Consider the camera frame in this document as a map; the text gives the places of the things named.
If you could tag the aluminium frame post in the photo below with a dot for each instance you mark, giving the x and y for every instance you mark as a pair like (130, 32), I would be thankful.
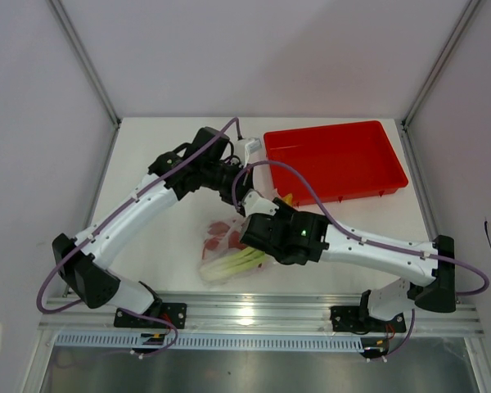
(80, 52)
(449, 48)

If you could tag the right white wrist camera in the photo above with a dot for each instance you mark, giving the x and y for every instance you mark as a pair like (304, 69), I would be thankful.
(254, 203)

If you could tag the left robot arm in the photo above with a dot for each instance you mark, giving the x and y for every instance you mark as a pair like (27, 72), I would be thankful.
(211, 160)

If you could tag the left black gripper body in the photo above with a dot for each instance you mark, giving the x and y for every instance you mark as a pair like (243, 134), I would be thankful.
(222, 178)

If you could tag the yellow pasta pile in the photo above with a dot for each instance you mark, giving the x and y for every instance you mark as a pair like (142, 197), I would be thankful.
(288, 199)

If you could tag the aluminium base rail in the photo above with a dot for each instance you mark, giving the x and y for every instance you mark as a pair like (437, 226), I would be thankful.
(222, 313)

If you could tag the right aluminium frame post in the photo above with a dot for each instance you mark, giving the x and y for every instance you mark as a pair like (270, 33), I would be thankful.
(449, 48)

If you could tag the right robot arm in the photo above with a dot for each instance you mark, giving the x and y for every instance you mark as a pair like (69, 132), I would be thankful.
(424, 279)

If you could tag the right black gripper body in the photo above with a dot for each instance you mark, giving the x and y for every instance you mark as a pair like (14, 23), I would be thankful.
(284, 214)

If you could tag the red toy lobster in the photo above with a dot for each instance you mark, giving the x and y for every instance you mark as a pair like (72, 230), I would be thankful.
(221, 236)

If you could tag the left aluminium frame post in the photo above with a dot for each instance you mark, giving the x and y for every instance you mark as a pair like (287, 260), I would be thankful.
(80, 52)

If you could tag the red plastic tray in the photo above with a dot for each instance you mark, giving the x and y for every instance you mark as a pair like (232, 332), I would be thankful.
(340, 161)

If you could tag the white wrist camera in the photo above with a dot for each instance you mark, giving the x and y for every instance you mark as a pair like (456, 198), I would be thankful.
(254, 203)
(245, 148)

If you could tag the clear pink-dotted zip bag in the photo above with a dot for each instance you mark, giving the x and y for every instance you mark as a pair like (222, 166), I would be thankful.
(233, 220)

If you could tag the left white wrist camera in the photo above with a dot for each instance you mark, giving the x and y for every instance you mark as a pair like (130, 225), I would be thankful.
(245, 148)

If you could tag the green white celery stalk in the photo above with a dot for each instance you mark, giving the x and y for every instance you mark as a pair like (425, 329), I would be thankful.
(231, 265)

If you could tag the white slotted cable duct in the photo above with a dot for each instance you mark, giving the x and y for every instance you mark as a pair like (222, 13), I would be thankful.
(206, 341)

